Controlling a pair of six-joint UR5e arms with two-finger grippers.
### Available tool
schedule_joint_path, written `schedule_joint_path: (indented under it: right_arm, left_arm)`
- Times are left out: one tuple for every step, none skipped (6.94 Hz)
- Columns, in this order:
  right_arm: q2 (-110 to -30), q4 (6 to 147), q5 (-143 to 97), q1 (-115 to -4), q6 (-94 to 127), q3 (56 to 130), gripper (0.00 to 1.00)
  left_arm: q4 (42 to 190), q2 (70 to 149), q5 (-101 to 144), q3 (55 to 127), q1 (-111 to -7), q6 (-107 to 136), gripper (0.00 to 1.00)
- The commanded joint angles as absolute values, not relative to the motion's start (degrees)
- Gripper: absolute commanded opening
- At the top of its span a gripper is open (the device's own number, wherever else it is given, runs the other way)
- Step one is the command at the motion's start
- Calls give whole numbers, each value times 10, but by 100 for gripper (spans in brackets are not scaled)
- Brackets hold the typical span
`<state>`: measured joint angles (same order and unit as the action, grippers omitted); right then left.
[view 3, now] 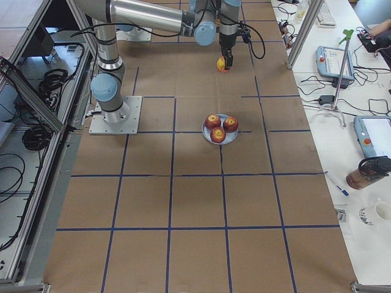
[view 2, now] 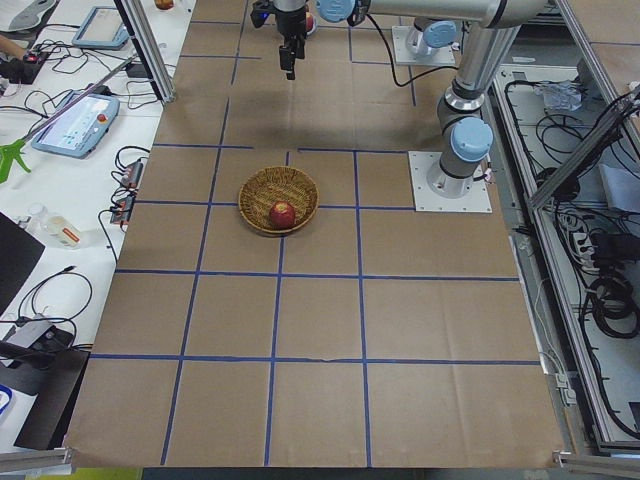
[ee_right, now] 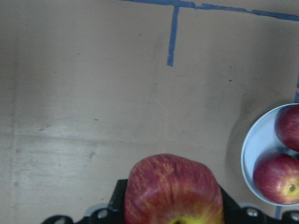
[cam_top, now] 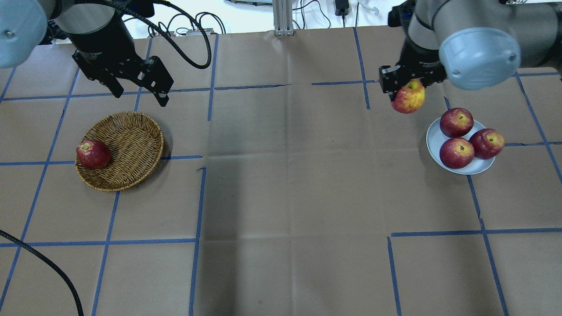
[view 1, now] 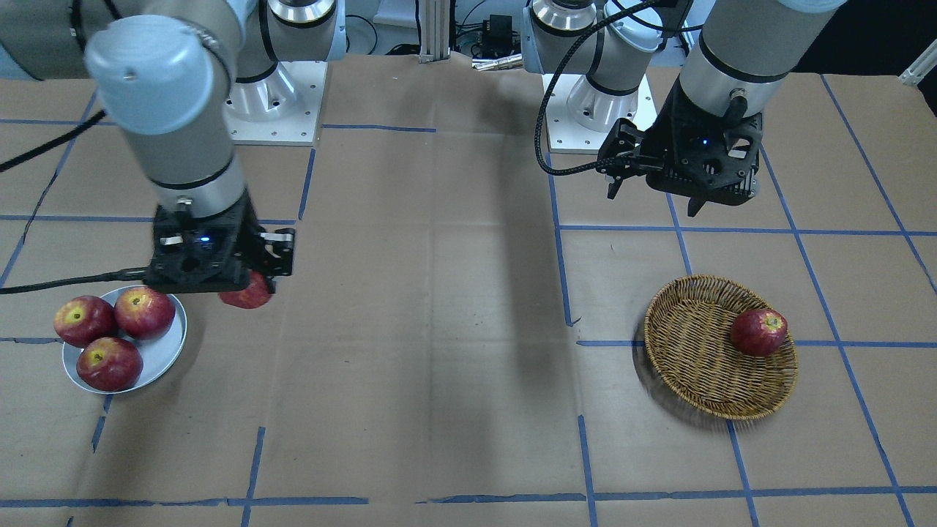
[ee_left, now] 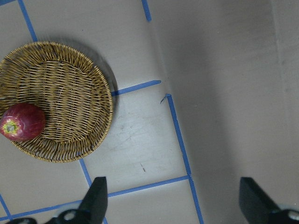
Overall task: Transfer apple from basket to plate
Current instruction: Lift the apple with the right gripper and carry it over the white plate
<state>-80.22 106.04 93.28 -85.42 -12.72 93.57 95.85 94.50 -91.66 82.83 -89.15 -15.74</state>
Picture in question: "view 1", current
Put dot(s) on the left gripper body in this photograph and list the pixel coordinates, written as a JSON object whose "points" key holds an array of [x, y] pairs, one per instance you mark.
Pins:
{"points": [[664, 141]]}

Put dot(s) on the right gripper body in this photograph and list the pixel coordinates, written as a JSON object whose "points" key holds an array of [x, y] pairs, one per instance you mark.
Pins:
{"points": [[276, 251]]}

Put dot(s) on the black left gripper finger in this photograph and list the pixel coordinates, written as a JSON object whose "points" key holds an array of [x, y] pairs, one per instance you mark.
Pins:
{"points": [[695, 204]]}

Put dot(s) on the red yellow apple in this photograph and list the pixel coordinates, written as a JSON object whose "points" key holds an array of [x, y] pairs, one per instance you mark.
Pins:
{"points": [[257, 293]]}

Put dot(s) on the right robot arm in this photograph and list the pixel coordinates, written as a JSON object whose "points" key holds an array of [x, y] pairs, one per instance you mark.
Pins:
{"points": [[169, 73]]}

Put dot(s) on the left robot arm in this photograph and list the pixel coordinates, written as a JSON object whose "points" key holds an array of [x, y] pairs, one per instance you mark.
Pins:
{"points": [[751, 45]]}

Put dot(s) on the red apple on plate far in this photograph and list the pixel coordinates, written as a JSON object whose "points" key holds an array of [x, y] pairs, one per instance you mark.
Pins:
{"points": [[144, 313]]}

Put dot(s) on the round wicker basket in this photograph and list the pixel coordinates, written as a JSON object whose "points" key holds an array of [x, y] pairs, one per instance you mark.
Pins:
{"points": [[686, 337]]}

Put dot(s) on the dark red apple in basket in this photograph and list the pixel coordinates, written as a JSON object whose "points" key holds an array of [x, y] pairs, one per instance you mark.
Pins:
{"points": [[759, 332]]}

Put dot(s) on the red apple on plate side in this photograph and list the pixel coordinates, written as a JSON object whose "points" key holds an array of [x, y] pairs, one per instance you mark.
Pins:
{"points": [[110, 364]]}

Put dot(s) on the red apple on plate near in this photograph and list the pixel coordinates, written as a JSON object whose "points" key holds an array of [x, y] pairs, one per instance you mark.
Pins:
{"points": [[83, 319]]}

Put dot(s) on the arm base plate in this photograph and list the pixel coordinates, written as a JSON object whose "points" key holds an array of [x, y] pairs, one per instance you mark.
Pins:
{"points": [[281, 110], [579, 117]]}

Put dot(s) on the aluminium frame post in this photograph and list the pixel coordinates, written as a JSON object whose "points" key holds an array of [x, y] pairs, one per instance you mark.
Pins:
{"points": [[433, 20]]}

